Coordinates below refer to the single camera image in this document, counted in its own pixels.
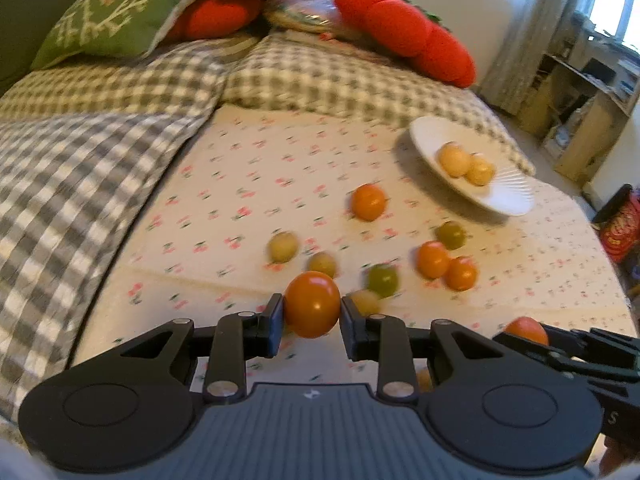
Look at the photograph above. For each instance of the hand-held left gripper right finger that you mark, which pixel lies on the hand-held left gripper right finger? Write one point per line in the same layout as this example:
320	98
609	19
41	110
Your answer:
348	332

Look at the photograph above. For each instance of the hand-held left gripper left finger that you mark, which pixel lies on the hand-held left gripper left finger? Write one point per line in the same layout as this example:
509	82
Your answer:
275	327

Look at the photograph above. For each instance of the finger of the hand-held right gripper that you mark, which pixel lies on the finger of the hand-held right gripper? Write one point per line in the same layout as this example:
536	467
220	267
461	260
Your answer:
595	341
545	352

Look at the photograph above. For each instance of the small yellow fruit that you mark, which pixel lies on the small yellow fruit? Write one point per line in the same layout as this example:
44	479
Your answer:
365	302
283	246
321	263

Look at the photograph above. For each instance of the large orange tomato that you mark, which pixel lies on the large orange tomato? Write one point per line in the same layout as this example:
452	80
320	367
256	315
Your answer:
312	305

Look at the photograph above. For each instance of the bright green tomato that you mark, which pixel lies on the bright green tomato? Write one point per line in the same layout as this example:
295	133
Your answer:
383	280

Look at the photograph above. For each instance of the olive green tomato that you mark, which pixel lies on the olive green tomato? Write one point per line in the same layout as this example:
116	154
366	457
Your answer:
451	235

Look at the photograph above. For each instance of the white ribbed plate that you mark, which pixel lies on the white ribbed plate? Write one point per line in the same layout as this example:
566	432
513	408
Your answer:
500	195

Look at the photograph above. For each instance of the red printed bag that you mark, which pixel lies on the red printed bag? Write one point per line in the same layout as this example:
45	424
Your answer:
622	225

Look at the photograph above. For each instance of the cherry print sheet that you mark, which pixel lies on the cherry print sheet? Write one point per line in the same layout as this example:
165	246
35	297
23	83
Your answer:
240	170

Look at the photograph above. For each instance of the large yellow fruit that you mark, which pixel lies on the large yellow fruit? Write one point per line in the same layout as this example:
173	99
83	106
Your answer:
481	171
454	159

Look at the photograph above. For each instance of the wooden shelf unit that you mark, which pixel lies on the wooden shelf unit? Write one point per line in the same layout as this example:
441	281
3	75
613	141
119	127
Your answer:
585	110

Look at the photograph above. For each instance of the red tomato cushion green stem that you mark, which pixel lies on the red tomato cushion green stem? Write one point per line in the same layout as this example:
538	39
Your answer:
400	25

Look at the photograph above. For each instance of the red plush cushion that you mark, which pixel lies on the red plush cushion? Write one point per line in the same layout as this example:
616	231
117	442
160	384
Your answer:
215	12

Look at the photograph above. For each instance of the patterned curtain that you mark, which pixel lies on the patterned curtain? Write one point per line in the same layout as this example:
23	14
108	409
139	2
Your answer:
540	25

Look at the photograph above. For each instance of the green patterned pillow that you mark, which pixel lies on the green patterned pillow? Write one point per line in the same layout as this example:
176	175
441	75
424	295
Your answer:
125	10

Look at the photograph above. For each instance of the dark green sofa back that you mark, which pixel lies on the dark green sofa back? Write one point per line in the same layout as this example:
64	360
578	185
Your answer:
30	5

